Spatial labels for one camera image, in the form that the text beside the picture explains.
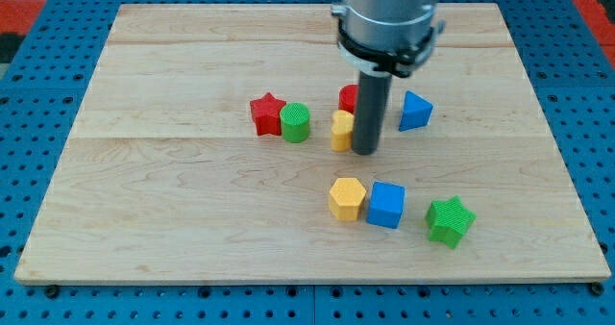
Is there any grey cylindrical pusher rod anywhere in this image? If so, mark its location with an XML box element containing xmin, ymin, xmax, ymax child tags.
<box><xmin>352</xmin><ymin>72</ymin><xmax>392</xmax><ymax>155</ymax></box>

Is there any red circle block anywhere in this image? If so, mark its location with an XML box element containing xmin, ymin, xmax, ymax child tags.
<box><xmin>338</xmin><ymin>84</ymin><xmax>358</xmax><ymax>113</ymax></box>

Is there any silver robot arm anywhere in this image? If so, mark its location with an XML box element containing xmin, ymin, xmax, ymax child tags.
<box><xmin>331</xmin><ymin>0</ymin><xmax>445</xmax><ymax>155</ymax></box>

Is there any yellow heart block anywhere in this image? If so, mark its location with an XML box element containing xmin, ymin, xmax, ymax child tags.
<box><xmin>331</xmin><ymin>110</ymin><xmax>354</xmax><ymax>152</ymax></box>

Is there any green circle block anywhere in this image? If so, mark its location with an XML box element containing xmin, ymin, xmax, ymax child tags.
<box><xmin>280</xmin><ymin>102</ymin><xmax>310</xmax><ymax>143</ymax></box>

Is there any blue triangle block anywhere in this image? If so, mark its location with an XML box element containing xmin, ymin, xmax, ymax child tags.
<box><xmin>398</xmin><ymin>91</ymin><xmax>433</xmax><ymax>132</ymax></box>

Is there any yellow hexagon block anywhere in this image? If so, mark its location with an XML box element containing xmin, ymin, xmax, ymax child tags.
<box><xmin>329</xmin><ymin>178</ymin><xmax>366</xmax><ymax>221</ymax></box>

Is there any blue cube block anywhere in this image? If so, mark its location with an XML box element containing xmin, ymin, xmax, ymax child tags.
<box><xmin>366</xmin><ymin>182</ymin><xmax>406</xmax><ymax>229</ymax></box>

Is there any red star block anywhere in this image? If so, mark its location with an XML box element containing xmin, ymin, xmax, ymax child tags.
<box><xmin>250</xmin><ymin>92</ymin><xmax>286</xmax><ymax>136</ymax></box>

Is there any green star block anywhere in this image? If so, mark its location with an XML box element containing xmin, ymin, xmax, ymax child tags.
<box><xmin>425</xmin><ymin>196</ymin><xmax>477</xmax><ymax>249</ymax></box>

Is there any wooden board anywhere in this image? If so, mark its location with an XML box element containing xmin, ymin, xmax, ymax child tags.
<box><xmin>14</xmin><ymin>3</ymin><xmax>611</xmax><ymax>286</ymax></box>

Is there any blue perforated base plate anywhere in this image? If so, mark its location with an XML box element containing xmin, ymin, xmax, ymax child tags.
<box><xmin>1</xmin><ymin>0</ymin><xmax>614</xmax><ymax>324</ymax></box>

